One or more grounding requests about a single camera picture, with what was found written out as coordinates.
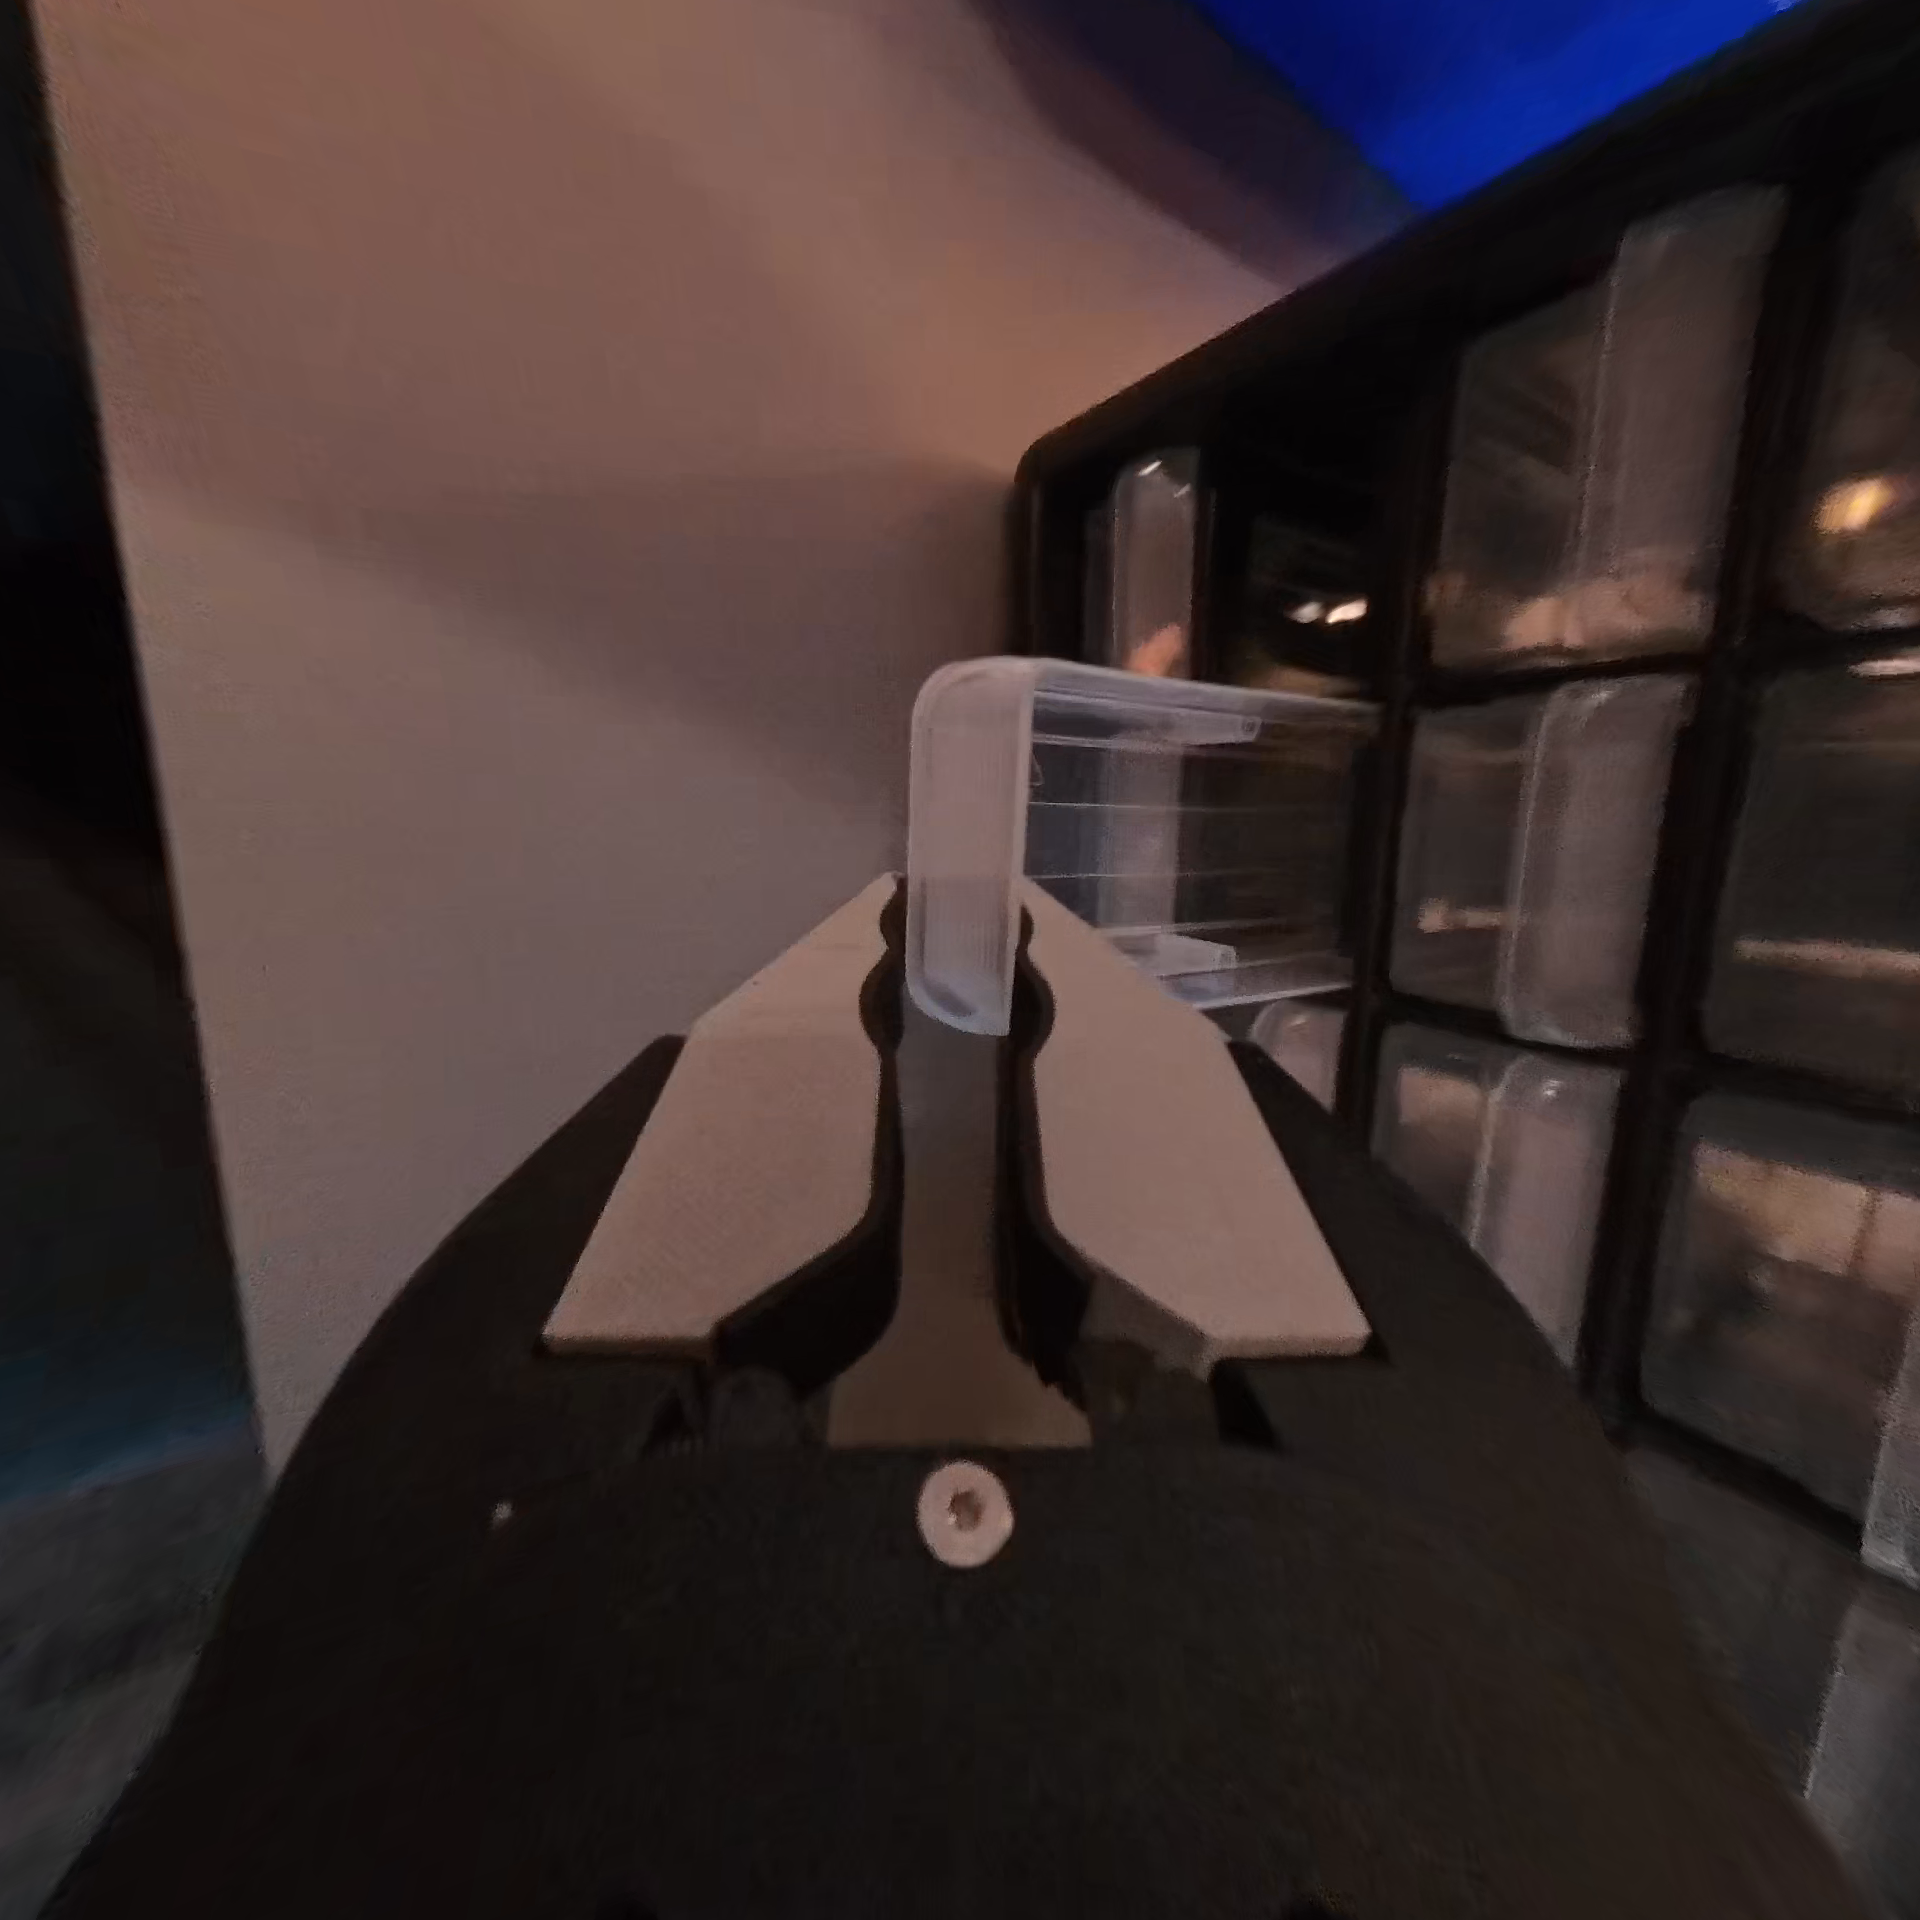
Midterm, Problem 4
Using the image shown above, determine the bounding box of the set of clear cabinet drawers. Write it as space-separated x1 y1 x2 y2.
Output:
1099 173 1920 1579

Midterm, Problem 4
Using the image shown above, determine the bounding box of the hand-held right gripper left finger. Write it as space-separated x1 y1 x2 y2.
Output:
549 873 907 1367

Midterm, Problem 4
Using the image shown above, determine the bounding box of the blue plastic box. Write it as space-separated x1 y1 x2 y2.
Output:
975 0 1920 228

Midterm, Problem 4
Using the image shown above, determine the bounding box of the clear plastic drawer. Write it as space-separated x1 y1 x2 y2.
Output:
907 659 1383 1042

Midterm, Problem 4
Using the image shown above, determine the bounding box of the black drawer cabinet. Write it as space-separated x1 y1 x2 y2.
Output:
1008 18 1920 1591

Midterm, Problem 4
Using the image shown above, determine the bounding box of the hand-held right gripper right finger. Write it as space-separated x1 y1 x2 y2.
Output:
992 901 1371 1373

